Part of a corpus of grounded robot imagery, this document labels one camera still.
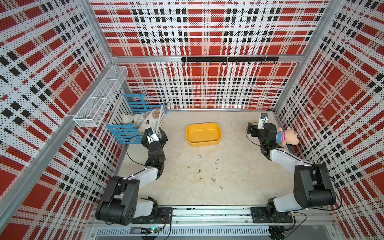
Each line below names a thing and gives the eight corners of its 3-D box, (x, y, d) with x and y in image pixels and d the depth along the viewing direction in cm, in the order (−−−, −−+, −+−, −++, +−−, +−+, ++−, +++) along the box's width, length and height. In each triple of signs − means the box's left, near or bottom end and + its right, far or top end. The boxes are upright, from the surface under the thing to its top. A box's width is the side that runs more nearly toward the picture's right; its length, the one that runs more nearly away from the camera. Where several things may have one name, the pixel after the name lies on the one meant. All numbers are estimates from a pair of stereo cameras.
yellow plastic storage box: (186, 147, 102) (185, 143, 97) (187, 126, 114) (187, 121, 109) (221, 147, 102) (222, 142, 97) (219, 126, 114) (220, 121, 109)
